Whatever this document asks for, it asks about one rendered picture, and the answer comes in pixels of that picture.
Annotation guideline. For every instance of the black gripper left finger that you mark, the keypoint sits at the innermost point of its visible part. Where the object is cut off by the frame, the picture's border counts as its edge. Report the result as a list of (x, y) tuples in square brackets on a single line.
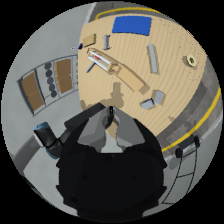
[(91, 133)]

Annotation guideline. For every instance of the beige roll of tape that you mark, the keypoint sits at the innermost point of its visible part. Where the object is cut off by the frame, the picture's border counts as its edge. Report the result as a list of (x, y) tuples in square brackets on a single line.
[(193, 60)]

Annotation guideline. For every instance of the light brown wooden board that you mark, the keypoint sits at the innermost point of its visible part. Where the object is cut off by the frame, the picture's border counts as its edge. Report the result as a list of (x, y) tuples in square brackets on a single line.
[(89, 40)]

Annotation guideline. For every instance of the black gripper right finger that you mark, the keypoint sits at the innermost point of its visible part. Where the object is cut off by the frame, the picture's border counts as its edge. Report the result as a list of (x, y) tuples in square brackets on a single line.
[(131, 132)]

